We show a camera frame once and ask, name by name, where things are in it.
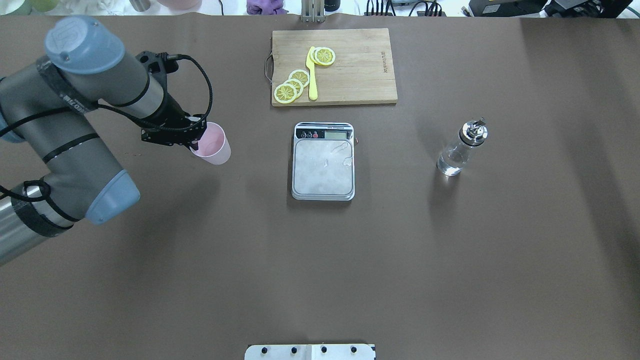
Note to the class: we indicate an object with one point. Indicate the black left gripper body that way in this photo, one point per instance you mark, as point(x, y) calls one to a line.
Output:
point(171, 114)

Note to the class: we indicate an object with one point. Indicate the pink plastic cup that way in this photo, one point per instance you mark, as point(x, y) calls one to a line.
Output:
point(213, 147)

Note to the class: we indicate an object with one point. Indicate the glass sauce bottle metal spout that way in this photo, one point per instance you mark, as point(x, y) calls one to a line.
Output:
point(455, 156)

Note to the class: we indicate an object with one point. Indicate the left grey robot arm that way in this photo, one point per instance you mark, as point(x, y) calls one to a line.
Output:
point(85, 67)

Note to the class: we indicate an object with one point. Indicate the digital kitchen scale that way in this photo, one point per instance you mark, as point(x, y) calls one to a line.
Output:
point(323, 161)

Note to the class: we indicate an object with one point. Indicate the lemon slice lowest of three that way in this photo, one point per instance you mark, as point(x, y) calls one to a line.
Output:
point(285, 93)

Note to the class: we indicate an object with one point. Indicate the pink bowl with ice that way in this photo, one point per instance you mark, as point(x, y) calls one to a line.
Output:
point(180, 4)

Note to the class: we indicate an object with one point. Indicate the lemon slice middle of three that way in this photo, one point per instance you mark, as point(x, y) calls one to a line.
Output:
point(297, 85)

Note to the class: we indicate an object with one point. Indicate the yellow plastic knife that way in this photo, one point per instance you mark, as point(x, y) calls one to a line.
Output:
point(312, 84)

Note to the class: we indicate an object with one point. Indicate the purple cloth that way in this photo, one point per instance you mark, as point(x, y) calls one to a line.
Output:
point(265, 7)

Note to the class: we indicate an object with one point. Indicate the lemon slice near knife tip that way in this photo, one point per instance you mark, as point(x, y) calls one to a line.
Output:
point(323, 56)

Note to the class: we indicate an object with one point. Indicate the wooden cutting board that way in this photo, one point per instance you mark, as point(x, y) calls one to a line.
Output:
point(362, 73)

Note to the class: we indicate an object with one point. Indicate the aluminium frame post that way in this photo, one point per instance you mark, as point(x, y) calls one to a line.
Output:
point(313, 11)

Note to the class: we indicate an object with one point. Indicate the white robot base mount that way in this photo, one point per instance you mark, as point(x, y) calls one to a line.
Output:
point(319, 351)

